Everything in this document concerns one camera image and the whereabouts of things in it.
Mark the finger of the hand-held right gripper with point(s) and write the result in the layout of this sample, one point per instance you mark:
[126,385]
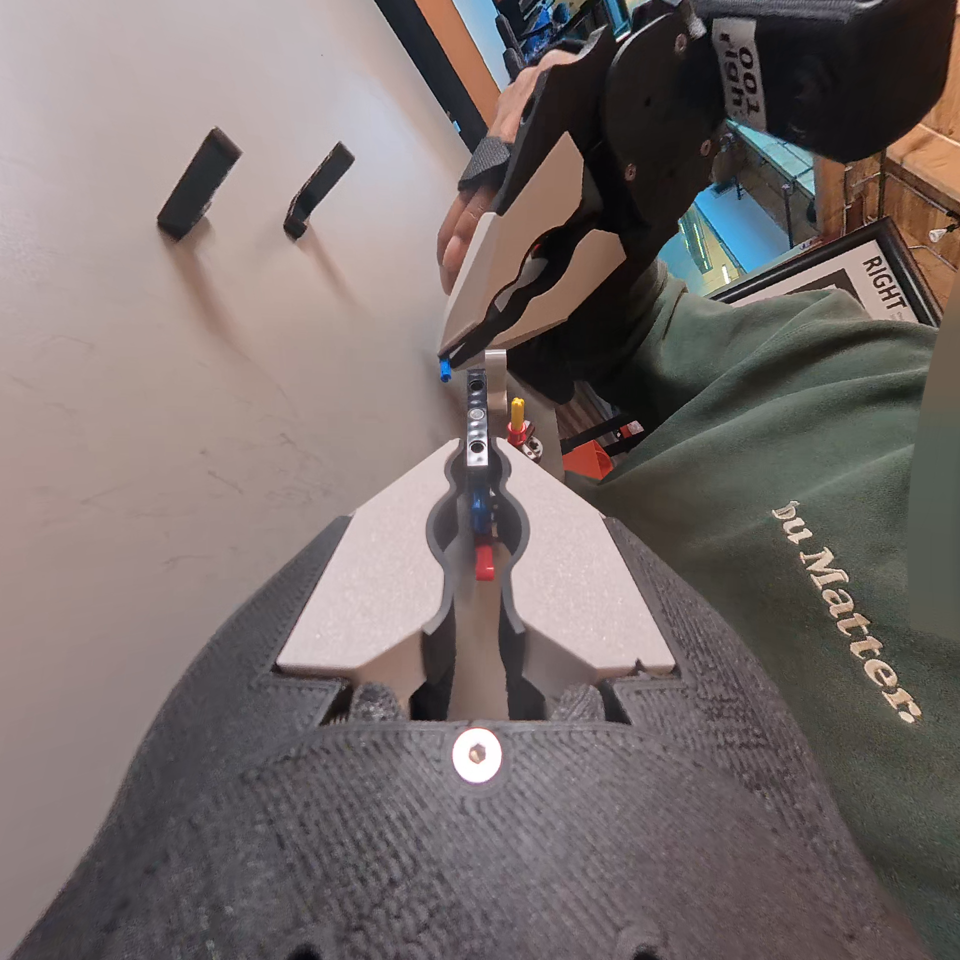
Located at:
[547,184]
[577,277]

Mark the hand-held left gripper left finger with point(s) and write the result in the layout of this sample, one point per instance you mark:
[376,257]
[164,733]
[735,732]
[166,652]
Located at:
[360,600]

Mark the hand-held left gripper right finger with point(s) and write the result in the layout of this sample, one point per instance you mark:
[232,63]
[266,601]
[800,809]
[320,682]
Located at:
[585,600]

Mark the black frame lego assembly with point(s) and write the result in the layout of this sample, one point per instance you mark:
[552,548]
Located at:
[477,435]

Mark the person's right hand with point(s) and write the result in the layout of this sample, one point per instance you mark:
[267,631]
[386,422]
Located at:
[456,244]

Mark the orange object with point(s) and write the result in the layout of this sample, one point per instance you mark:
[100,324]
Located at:
[592,459]

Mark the person's green sweatshirt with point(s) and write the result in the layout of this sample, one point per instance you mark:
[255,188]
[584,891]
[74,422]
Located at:
[750,450]

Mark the black framed poster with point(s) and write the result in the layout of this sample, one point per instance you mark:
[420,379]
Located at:
[825,281]

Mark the wooden furniture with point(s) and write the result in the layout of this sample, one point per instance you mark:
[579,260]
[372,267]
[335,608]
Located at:
[922,172]

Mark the black L-shaped bracket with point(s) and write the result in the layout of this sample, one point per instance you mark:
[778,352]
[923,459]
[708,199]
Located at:
[319,191]
[199,184]

